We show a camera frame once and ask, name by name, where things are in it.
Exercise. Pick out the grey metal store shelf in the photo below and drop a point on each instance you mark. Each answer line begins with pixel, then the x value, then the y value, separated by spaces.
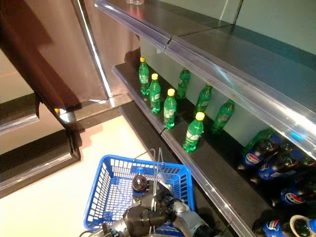
pixel 234 89

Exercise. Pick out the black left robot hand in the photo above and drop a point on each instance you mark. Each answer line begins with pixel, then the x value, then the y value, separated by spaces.
pixel 145 219

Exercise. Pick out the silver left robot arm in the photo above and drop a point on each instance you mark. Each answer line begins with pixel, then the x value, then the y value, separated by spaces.
pixel 116 228

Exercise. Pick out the chrome corner strip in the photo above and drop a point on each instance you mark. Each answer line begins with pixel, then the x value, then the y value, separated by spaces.
pixel 93 49

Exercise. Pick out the blue plastic shopping basket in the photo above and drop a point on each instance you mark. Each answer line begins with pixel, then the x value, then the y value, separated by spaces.
pixel 138 170

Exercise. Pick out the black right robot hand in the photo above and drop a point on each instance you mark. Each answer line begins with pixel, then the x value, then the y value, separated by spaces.
pixel 164 197

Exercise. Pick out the dark side shelf with rail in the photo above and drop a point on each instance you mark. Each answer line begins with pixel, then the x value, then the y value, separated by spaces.
pixel 14 108
pixel 29 160

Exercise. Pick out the clear plastic price rail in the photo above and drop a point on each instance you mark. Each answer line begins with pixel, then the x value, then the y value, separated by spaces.
pixel 197 176
pixel 138 101
pixel 133 24

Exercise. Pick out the brown glossy panel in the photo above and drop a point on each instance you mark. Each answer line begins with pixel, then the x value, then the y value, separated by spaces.
pixel 61 37

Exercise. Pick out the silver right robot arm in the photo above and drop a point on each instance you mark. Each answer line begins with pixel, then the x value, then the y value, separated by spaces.
pixel 190 217

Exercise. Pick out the black shelf upright post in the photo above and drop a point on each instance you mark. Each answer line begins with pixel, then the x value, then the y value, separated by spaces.
pixel 238 12

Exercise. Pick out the black metal shelf board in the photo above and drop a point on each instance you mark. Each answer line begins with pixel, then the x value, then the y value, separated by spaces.
pixel 172 17
pixel 128 74
pixel 247 66
pixel 217 163

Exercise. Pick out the black base shelf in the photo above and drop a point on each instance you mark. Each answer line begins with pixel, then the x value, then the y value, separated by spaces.
pixel 148 133

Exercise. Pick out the green soda bottle yellow cap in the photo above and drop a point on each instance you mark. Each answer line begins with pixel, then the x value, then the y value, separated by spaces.
pixel 155 96
pixel 193 134
pixel 169 111
pixel 144 79

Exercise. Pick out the dark cola bottle blue label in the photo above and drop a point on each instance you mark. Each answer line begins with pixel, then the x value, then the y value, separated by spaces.
pixel 267 168
pixel 293 197
pixel 251 158
pixel 271 225
pixel 297 154
pixel 139 184

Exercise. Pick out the small orange sticker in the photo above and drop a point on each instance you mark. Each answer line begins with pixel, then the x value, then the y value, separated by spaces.
pixel 57 111

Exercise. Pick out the dark glossy floor plinth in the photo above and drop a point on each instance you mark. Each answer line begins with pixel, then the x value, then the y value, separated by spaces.
pixel 98 108

